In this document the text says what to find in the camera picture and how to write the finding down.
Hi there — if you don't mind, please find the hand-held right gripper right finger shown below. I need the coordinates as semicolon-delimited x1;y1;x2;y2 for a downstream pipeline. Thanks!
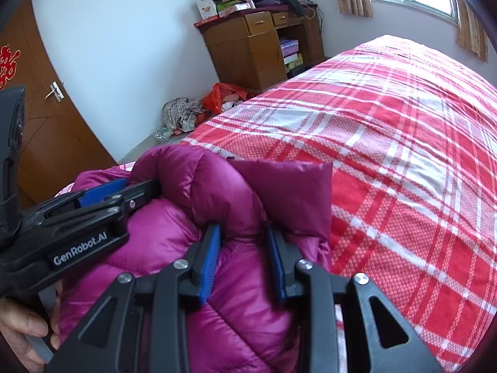
266;223;443;373

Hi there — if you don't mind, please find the metal door handle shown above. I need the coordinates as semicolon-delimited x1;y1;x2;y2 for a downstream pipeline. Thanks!
44;81;65;102

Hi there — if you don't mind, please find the flat pink white box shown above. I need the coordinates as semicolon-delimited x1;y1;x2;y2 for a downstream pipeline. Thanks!
217;3;253;18

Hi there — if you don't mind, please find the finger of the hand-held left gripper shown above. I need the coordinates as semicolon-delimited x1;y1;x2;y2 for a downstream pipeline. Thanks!
107;179;163;218
41;179;130;218

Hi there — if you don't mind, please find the white box with orange print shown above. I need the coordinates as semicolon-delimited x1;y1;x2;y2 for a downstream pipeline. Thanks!
196;0;217;20

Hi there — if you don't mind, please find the person's left hand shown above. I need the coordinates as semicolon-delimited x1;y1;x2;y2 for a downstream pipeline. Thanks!
0;282;63;371

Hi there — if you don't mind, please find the red plaid bed blanket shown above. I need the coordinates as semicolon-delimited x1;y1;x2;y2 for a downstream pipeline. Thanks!
54;35;497;373

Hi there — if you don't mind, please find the red plastic bag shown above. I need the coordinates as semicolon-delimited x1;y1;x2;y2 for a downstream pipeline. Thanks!
202;83;249;114

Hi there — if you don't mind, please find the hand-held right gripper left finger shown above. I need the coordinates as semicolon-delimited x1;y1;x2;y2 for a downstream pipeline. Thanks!
44;223;222;373

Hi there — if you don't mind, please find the purple down jacket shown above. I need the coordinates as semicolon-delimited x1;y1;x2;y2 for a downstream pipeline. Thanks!
54;144;335;373

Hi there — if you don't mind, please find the brown wooden door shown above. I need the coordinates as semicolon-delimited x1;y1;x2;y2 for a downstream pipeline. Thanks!
0;0;117;210

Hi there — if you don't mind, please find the red paper door decoration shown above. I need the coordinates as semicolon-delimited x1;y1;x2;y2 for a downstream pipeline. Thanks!
0;44;18;90

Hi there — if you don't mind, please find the grey crumpled cloth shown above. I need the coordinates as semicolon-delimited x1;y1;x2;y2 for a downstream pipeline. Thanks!
161;97;204;133

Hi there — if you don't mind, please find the stack of boxes in desk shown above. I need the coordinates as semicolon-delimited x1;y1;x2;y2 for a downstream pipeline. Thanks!
280;39;305;76

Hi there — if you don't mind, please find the wooden desk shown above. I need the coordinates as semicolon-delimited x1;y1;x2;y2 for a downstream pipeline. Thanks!
194;6;325;92

